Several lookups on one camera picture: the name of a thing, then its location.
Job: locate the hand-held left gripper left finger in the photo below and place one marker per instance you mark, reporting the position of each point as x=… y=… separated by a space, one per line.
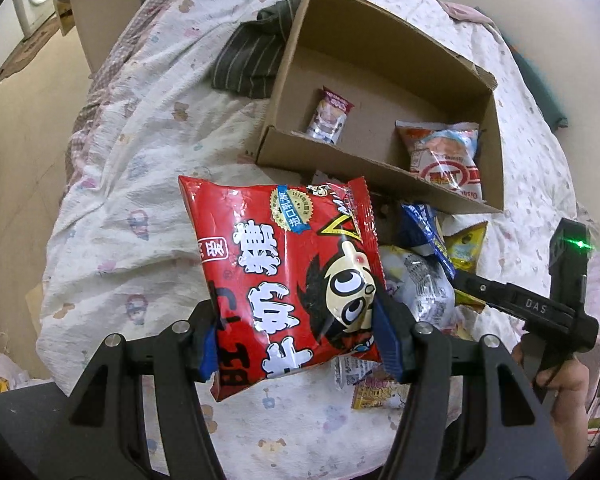
x=207 y=355

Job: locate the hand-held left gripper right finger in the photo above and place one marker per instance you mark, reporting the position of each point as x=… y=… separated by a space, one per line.
x=387 y=345

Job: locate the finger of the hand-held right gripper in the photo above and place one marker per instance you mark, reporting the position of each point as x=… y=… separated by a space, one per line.
x=490 y=292

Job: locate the red cartoon snack bag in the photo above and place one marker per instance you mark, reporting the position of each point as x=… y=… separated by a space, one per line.
x=280 y=280

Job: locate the cardboard box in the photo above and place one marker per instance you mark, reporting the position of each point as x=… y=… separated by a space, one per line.
x=380 y=60

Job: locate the person's right forearm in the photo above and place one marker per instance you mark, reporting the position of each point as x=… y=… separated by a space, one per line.
x=570 y=430

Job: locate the person's right hand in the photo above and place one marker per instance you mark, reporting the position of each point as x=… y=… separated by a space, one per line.
x=572 y=382

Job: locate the small white snack packet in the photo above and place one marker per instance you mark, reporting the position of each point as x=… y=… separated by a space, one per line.
x=350 y=370

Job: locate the yellow snack packet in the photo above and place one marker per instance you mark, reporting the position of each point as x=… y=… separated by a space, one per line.
x=465 y=250

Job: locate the small yellow pink candy packet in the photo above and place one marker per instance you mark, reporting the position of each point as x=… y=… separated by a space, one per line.
x=375 y=395

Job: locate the silver clear snack packet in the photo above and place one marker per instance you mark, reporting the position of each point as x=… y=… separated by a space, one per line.
x=420 y=285

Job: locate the blue white snack bag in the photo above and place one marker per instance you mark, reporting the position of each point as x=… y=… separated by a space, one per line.
x=425 y=230

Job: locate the orange white snack packet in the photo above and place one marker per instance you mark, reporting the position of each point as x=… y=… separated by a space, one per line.
x=442 y=160

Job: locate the small maroon snack packet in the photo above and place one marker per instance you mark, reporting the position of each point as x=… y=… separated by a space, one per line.
x=327 y=117

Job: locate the dark striped cloth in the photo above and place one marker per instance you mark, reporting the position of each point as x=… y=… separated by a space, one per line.
x=245 y=60

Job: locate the brown door mat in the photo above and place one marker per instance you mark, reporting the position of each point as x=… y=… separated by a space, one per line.
x=20 y=55

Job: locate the white cabinet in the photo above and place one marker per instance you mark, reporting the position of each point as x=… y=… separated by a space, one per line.
x=105 y=15

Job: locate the small brown cardboard carton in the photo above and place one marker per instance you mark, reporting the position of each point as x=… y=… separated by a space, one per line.
x=64 y=15

